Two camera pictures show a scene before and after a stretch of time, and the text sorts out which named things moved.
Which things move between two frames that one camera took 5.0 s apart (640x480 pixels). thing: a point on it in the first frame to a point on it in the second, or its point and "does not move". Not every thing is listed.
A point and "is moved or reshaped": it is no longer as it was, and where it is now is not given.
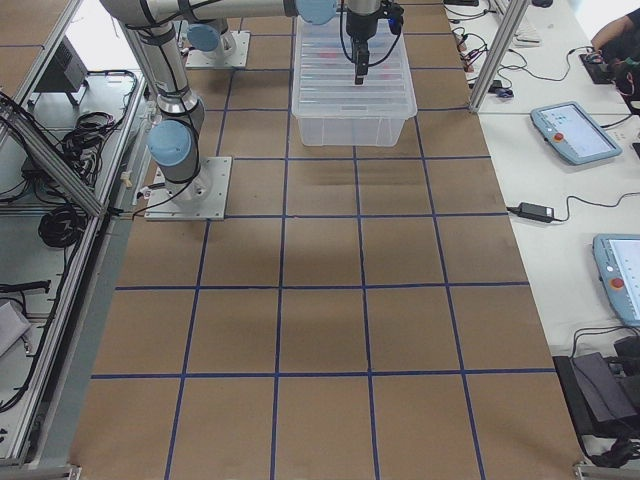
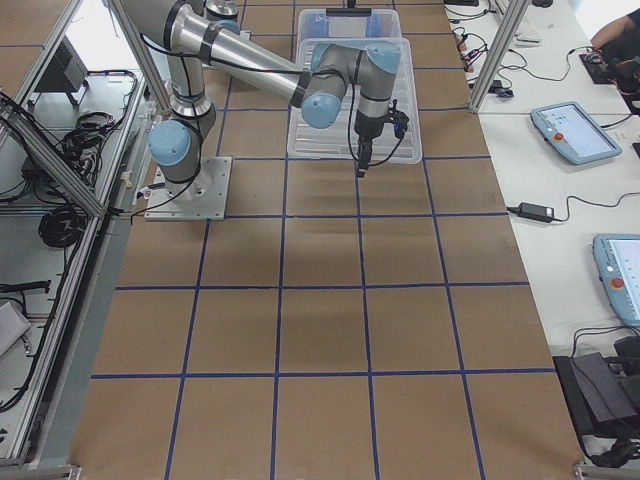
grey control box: [66, 71] does not move
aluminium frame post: [499, 52] does not move
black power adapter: [533, 212] does not move
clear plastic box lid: [325, 79] is moved or reshaped
